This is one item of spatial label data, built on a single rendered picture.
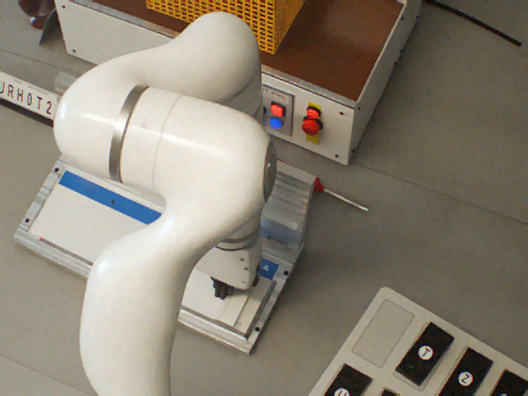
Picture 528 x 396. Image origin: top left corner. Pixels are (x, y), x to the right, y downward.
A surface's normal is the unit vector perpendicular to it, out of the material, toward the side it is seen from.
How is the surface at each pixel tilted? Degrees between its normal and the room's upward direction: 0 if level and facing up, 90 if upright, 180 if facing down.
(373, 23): 0
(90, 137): 47
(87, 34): 90
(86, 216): 0
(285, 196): 78
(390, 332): 0
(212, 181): 36
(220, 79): 72
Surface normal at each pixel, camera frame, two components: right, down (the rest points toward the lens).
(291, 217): -0.42, 0.71
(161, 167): -0.26, 0.42
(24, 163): 0.00, -0.44
